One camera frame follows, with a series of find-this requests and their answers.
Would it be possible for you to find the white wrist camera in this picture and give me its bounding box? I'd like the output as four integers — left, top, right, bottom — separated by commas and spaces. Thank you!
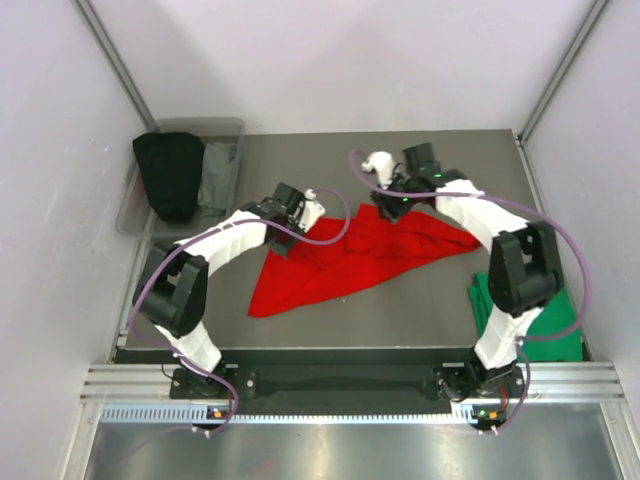
297, 189, 326, 233
360, 151, 397, 190

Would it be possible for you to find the red t shirt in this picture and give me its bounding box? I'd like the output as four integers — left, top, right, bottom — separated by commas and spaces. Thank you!
248, 204, 480, 318

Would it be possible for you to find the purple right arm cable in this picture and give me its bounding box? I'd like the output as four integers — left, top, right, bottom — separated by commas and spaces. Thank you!
348, 147, 594, 435

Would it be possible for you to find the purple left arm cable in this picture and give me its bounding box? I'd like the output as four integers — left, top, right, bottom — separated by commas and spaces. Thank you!
127, 186, 353, 431

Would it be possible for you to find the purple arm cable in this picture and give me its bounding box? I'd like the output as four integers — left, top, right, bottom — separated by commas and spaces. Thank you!
348, 147, 594, 435
127, 186, 353, 431

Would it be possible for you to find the right aluminium corner post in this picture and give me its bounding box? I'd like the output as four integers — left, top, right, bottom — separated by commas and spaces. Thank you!
516, 0, 612, 148

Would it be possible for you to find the aluminium frame rail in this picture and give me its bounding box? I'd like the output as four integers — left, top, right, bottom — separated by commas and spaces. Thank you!
81, 362, 626, 403

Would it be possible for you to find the grey plastic bin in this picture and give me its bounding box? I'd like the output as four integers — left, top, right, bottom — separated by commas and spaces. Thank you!
115, 116, 246, 243

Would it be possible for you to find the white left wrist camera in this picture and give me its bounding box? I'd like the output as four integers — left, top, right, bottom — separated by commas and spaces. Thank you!
297, 189, 326, 233

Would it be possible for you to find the left aluminium corner post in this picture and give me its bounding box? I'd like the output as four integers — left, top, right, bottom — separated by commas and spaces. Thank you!
71, 0, 157, 131

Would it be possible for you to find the aluminium corner post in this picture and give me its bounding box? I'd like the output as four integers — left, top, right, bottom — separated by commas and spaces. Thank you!
71, 0, 157, 131
516, 0, 612, 148

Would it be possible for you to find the green folded t shirt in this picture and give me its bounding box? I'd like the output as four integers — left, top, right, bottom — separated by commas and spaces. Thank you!
468, 273, 584, 363

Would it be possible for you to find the grey t shirt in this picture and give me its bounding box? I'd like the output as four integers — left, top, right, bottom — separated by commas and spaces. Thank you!
197, 142, 237, 217

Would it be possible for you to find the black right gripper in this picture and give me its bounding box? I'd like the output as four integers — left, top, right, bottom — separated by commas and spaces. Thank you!
370, 168, 419, 224

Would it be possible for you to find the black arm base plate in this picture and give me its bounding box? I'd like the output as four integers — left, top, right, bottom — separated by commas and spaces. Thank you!
176, 348, 524, 402

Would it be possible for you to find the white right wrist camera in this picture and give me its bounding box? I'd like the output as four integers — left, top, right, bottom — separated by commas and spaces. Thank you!
360, 151, 397, 190

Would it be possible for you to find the slotted grey cable duct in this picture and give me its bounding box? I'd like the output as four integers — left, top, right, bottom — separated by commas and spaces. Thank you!
100, 404, 504, 425

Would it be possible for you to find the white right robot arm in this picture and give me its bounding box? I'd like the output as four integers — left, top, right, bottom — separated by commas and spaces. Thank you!
360, 143, 563, 396

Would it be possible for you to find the black t shirt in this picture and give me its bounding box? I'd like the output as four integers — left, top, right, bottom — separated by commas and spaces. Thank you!
132, 132, 205, 223

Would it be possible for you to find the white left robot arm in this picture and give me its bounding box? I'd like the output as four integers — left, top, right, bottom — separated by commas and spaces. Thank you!
132, 183, 325, 397

